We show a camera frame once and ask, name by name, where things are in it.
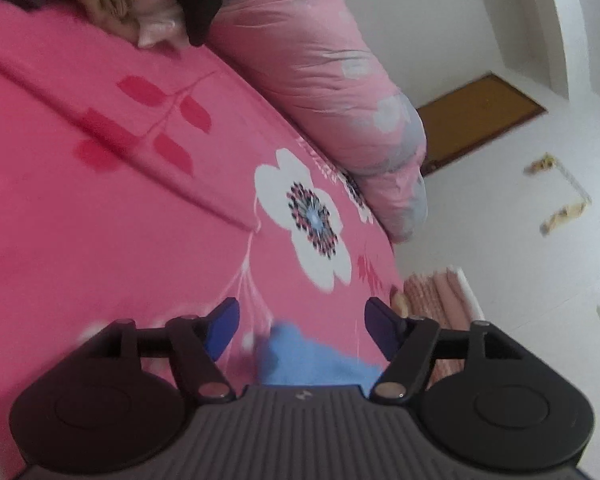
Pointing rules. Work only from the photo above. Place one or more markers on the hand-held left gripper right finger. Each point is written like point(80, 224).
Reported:
point(382, 325)

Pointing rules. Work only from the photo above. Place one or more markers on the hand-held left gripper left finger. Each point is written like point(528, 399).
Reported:
point(225, 325)

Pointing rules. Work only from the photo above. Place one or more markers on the blue t-shirt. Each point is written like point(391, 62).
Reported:
point(310, 360)

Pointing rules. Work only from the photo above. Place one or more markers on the beige folded cloth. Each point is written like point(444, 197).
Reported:
point(399, 302)

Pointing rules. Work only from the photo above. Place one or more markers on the pink floral blanket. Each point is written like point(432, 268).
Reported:
point(105, 200)

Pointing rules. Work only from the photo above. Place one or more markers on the wooden door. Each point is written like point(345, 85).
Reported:
point(480, 120)

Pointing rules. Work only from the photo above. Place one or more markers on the pink grey floral duvet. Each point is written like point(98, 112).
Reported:
point(310, 70)

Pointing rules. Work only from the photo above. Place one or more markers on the light pink garment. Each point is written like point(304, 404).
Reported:
point(160, 25)

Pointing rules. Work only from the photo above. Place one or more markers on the wall hook rack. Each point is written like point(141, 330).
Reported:
point(565, 195)

